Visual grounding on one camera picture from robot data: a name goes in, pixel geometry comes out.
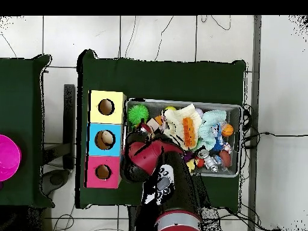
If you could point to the cream waffle cloth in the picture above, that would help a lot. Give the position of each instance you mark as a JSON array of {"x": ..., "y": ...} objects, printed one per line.
[{"x": 175, "y": 120}]

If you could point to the orange plastic compartment tray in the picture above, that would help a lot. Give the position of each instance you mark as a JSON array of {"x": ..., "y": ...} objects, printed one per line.
[{"x": 189, "y": 131}]

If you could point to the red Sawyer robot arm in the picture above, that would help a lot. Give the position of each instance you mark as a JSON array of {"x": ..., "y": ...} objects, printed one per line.
[{"x": 146, "y": 156}]

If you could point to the wooden box with three holes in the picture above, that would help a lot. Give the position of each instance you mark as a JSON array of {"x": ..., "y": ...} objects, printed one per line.
[{"x": 93, "y": 144}]

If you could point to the plain wooden cube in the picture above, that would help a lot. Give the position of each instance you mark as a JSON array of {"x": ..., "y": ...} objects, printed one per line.
[{"x": 153, "y": 124}]

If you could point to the large green spiky ball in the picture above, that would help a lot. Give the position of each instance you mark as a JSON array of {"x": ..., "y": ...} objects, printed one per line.
[{"x": 137, "y": 114}]

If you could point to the dark green table cloth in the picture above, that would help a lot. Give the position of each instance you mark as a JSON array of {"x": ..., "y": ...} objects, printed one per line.
[{"x": 163, "y": 79}]

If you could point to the mint green knitted cloth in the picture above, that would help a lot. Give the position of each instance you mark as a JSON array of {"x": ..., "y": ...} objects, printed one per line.
[{"x": 207, "y": 130}]

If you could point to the silver toy robot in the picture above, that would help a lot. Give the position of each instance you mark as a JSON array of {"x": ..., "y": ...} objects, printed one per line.
[{"x": 208, "y": 160}]

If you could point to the small orange basketball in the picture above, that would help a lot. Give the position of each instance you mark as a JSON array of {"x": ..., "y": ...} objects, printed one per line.
[{"x": 227, "y": 130}]

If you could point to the small brown football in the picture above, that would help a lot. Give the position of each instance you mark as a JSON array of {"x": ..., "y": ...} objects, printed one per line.
[{"x": 225, "y": 158}]

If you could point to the grey stand base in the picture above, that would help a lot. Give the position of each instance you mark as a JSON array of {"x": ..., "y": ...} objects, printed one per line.
[{"x": 55, "y": 179}]

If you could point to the dark green side table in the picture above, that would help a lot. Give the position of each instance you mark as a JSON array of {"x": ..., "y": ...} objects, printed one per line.
[{"x": 19, "y": 108}]

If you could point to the magenta round disc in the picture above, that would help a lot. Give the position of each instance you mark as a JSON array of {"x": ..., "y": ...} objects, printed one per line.
[{"x": 8, "y": 157}]

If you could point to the black upright post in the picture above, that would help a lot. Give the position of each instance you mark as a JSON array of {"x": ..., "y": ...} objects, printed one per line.
[{"x": 69, "y": 120}]

